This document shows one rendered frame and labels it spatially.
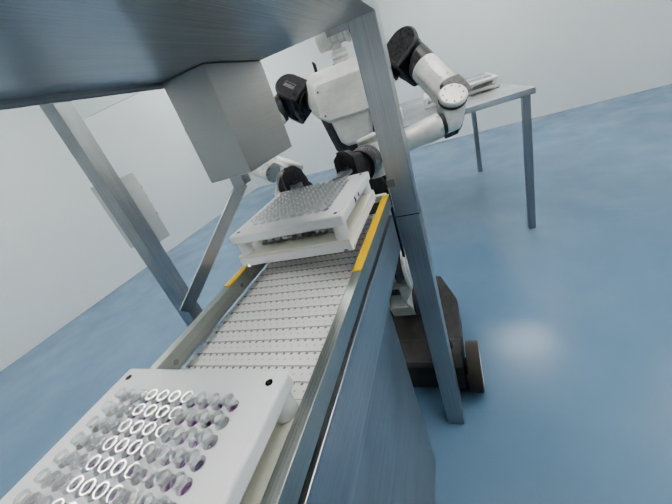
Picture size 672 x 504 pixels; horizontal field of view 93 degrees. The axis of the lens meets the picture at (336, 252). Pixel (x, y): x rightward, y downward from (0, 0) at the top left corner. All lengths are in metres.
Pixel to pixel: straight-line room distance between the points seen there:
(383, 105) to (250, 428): 0.68
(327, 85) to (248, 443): 1.06
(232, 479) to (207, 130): 0.58
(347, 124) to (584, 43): 4.77
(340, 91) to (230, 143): 0.58
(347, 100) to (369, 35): 0.41
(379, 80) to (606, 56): 5.14
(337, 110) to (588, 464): 1.37
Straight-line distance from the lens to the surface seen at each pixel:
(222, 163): 0.71
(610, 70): 5.85
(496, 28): 5.54
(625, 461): 1.44
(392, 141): 0.81
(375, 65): 0.79
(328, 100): 1.19
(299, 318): 0.54
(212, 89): 0.69
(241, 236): 0.65
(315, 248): 0.59
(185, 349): 0.59
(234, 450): 0.32
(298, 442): 0.34
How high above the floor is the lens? 1.21
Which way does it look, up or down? 25 degrees down
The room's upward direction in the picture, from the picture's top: 20 degrees counter-clockwise
